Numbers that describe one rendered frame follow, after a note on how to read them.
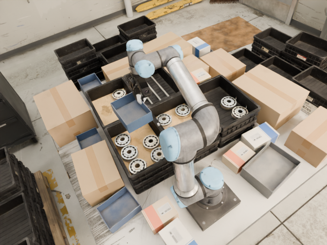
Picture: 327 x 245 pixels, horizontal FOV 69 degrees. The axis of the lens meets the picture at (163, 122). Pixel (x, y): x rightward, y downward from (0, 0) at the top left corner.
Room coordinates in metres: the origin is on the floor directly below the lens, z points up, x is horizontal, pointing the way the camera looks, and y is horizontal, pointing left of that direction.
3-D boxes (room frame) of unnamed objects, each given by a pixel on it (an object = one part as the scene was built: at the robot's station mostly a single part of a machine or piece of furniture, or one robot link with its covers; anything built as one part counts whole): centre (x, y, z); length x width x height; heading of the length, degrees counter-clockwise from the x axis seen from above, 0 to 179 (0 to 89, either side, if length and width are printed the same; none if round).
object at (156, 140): (0.86, 0.09, 0.86); 0.10 x 0.10 x 0.01
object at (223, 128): (1.07, -0.40, 0.92); 0.40 x 0.30 x 0.02; 23
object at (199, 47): (1.94, -0.42, 0.75); 0.20 x 0.12 x 0.09; 26
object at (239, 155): (0.74, -0.43, 0.74); 0.16 x 0.12 x 0.07; 123
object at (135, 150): (0.80, 0.23, 0.86); 0.10 x 0.10 x 0.01
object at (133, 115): (0.91, 0.17, 1.10); 0.20 x 0.15 x 0.07; 27
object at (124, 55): (2.28, 0.35, 0.37); 0.40 x 0.30 x 0.45; 117
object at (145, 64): (0.88, 0.04, 1.42); 0.11 x 0.11 x 0.08; 17
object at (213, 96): (1.07, -0.40, 0.87); 0.40 x 0.30 x 0.11; 23
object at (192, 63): (1.53, -0.23, 0.78); 0.30 x 0.22 x 0.16; 118
